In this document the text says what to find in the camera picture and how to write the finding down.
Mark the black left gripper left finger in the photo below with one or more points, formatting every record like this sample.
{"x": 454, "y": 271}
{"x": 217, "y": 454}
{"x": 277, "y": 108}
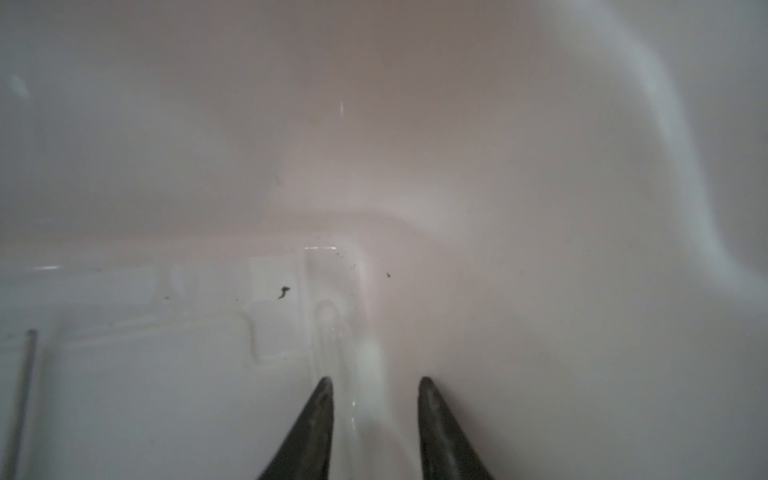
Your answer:
{"x": 305, "y": 453}

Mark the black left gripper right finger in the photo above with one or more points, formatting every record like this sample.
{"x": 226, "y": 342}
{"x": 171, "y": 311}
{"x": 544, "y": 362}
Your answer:
{"x": 445, "y": 451}

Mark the clear plastic pipette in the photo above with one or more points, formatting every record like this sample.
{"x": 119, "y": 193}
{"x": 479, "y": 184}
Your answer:
{"x": 338, "y": 360}

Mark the white plastic storage bin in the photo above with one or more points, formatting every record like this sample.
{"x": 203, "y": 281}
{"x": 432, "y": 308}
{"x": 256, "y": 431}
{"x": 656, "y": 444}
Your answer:
{"x": 557, "y": 210}

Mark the metal tweezers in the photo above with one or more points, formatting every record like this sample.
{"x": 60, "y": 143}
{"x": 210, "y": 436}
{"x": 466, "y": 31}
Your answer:
{"x": 14, "y": 441}

